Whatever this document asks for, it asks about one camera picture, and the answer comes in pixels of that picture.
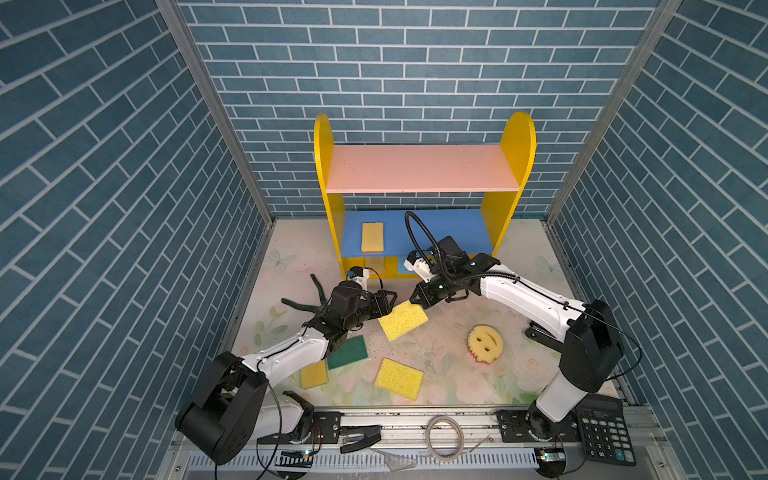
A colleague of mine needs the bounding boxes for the aluminium front rail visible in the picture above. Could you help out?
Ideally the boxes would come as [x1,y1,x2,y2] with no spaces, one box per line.
[160,406,683,479]

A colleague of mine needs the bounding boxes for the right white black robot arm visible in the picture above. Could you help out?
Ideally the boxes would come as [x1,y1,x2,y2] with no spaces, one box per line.
[404,236,640,441]

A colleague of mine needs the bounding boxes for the green handled cutting pliers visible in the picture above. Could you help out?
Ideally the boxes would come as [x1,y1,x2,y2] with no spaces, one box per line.
[280,273,328,315]

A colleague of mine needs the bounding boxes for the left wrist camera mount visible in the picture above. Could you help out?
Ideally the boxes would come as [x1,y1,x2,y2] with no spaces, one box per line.
[347,266,370,290]

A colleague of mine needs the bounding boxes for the yellow shelf with coloured boards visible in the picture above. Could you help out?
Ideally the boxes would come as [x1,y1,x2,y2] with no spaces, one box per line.
[314,112,537,279]

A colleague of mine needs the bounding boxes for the yellow smiley face sponge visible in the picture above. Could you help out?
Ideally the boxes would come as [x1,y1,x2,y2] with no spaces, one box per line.
[467,325,504,364]

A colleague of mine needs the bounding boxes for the pale yellow orange-backed sponge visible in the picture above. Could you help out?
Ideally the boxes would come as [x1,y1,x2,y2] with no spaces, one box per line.
[366,257,386,276]

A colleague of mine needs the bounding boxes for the blue sponge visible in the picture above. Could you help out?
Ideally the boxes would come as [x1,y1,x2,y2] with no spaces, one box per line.
[397,257,414,275]

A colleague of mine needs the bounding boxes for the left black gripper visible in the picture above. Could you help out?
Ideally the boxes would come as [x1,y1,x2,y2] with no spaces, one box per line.
[342,290,399,333]

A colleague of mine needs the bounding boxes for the black desk calculator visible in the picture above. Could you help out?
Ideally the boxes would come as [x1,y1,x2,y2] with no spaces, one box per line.
[576,394,636,466]

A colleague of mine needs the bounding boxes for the green scouring pad sponge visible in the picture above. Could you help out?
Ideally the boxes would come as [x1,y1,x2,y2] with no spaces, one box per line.
[327,336,368,370]

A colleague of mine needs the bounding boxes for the black corrugated cable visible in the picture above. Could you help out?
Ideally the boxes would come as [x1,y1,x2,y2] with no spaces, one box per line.
[404,210,448,271]

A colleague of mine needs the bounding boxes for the black stapler on rail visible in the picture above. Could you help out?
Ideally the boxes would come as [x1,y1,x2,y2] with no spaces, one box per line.
[339,425,381,454]

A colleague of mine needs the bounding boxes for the yellow sponge far left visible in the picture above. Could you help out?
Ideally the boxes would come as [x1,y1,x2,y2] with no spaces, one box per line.
[300,359,329,390]

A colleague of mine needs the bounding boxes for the bright yellow sponge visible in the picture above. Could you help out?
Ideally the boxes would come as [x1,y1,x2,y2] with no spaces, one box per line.
[379,301,428,342]
[375,358,424,401]

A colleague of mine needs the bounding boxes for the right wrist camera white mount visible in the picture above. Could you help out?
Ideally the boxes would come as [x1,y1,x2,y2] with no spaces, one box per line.
[406,250,435,283]

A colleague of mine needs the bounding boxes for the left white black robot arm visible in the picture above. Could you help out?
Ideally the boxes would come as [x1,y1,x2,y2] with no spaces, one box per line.
[175,280,397,466]

